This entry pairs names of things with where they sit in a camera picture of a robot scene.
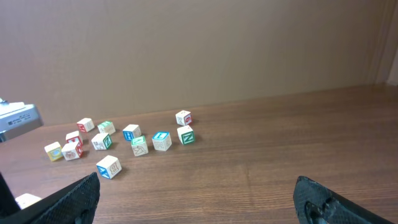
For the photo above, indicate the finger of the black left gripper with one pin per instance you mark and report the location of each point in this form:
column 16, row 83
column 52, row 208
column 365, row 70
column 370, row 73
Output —
column 8, row 205

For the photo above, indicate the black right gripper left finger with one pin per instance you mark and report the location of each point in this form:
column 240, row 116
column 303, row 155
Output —
column 75, row 203

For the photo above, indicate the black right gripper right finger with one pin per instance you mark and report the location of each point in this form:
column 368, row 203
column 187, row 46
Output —
column 316, row 204

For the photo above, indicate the red O wooden block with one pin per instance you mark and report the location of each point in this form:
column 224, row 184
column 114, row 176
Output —
column 72, row 150

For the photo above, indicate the blue X B wooden block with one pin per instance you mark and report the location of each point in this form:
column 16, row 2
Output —
column 109, row 166

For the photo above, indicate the yellow O wooden block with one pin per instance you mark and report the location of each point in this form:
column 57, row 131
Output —
column 54, row 151

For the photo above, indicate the red I wooden block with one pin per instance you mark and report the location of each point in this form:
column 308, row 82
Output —
column 74, row 137

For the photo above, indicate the green side plain wooden block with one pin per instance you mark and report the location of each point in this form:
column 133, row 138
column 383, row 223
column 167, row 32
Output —
column 102, row 141

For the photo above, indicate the red top left wooden block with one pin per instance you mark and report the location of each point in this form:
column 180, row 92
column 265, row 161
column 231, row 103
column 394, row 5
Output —
column 85, row 125

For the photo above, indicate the green N wooden block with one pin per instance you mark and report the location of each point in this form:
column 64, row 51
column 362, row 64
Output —
column 107, row 127

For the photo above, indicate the green V wooden block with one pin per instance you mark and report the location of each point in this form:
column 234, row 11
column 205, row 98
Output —
column 139, row 146

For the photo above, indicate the blue H wooden block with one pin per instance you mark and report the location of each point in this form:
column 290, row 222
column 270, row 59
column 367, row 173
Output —
column 131, row 131

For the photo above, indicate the blue L wooden block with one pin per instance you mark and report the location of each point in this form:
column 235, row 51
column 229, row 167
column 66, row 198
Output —
column 161, row 141

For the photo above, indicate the green Z wooden block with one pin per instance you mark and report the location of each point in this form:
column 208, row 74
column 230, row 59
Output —
column 186, row 135

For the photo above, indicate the red 6 wooden block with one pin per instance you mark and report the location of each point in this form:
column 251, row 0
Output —
column 183, row 117

